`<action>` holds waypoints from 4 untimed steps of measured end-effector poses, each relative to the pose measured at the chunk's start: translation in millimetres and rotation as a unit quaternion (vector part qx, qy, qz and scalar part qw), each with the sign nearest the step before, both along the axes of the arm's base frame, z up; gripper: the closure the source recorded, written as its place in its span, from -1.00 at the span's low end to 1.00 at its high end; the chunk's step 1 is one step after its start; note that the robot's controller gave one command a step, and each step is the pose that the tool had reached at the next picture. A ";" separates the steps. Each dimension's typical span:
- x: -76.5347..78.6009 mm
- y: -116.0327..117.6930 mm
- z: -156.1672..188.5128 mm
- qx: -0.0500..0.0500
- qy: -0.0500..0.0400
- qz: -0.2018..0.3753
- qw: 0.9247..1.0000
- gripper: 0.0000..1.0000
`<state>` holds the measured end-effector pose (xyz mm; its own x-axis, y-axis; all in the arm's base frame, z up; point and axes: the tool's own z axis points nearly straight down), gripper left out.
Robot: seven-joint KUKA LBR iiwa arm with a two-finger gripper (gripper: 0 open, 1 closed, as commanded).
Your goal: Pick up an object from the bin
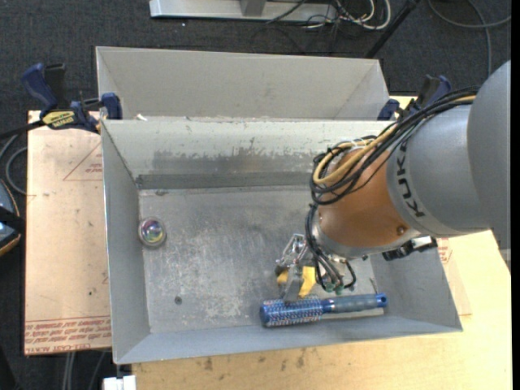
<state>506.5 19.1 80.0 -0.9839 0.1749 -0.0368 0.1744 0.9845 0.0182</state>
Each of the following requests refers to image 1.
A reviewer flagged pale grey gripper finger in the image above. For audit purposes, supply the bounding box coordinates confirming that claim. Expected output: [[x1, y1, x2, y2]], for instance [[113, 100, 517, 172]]
[[283, 266, 305, 302]]

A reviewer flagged yellow curved toy piece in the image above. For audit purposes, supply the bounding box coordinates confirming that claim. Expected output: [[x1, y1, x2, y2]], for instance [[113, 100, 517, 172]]
[[275, 266, 319, 299]]

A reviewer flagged blue round hairbrush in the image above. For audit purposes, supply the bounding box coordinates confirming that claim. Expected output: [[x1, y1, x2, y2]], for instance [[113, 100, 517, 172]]
[[259, 292, 389, 328]]

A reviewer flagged grey metal bin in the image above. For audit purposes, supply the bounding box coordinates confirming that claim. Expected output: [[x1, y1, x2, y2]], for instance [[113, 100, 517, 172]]
[[95, 45, 464, 365]]

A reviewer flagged shiny iridescent glass ball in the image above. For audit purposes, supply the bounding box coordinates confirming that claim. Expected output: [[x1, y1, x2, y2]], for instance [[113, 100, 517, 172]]
[[137, 216, 168, 249]]

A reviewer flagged black cylinder on white bracket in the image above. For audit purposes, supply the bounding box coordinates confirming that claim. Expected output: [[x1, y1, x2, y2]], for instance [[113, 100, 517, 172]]
[[380, 235, 438, 262]]

